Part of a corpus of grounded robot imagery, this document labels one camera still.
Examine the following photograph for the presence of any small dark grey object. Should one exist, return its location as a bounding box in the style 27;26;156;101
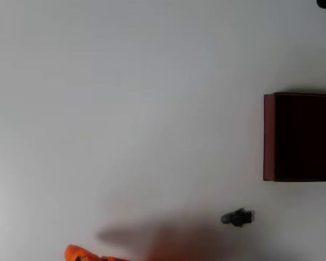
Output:
220;207;255;228

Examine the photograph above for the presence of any dark red box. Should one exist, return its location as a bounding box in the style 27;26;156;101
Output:
263;92;326;183

